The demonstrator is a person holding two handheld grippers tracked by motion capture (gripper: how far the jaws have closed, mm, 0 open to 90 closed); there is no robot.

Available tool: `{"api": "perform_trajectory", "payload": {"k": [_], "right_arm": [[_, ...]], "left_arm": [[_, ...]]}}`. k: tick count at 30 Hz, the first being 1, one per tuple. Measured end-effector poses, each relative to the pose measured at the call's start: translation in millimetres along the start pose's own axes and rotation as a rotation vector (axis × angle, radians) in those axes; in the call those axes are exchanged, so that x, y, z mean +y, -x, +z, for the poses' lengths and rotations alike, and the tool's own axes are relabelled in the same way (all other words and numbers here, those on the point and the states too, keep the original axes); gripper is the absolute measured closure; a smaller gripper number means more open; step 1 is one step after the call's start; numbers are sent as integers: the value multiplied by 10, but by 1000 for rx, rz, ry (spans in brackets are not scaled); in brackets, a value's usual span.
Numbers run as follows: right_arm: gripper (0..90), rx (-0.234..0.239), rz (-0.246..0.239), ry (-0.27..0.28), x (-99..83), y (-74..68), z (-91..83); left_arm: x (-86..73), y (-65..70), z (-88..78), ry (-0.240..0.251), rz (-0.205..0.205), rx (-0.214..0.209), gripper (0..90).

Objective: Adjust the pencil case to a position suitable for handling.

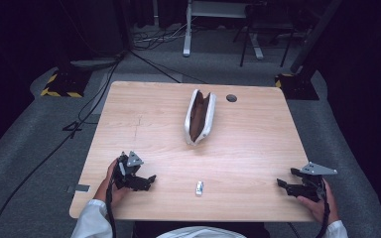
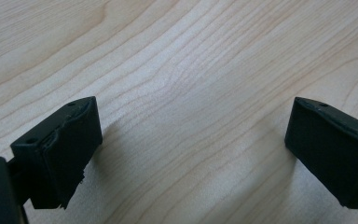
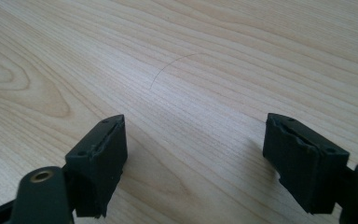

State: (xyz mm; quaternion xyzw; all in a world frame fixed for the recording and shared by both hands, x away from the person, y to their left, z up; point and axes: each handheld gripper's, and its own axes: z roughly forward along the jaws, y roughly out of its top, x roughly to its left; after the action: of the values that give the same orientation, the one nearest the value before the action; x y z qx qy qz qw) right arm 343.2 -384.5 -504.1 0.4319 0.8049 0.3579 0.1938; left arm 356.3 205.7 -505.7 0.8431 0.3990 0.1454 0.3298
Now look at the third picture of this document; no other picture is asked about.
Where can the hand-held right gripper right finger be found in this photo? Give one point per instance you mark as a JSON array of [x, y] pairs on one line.
[[304, 174]]

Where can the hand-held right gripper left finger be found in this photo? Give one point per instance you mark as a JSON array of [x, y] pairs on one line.
[[98, 174]]

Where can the thin dark hair strand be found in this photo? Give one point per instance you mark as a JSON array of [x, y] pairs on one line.
[[164, 69]]

